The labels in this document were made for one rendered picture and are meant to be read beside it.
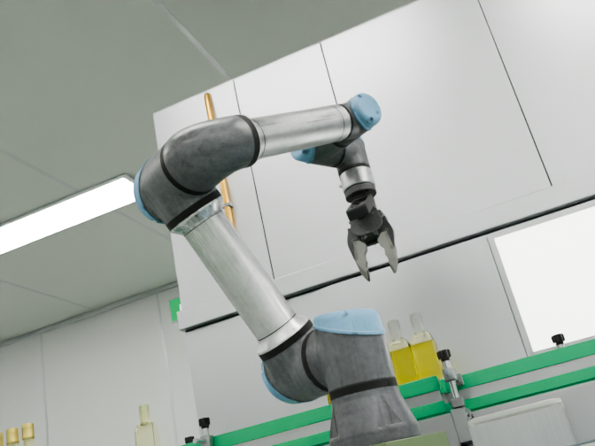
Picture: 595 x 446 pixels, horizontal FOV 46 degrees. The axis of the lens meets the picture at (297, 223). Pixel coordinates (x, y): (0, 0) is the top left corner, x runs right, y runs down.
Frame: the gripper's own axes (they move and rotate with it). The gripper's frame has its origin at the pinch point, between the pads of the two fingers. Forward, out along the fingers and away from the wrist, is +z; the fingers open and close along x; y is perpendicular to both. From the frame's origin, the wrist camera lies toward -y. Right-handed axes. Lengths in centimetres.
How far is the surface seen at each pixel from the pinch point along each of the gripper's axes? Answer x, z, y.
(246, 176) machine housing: 42, -58, 45
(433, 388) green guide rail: -1.6, 24.0, 16.3
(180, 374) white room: 239, -80, 340
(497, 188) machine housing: -29, -27, 45
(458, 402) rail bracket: -6.3, 28.4, 13.8
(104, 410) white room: 311, -71, 340
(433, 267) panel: -6.2, -9.9, 42.0
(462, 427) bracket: -5.6, 33.6, 14.5
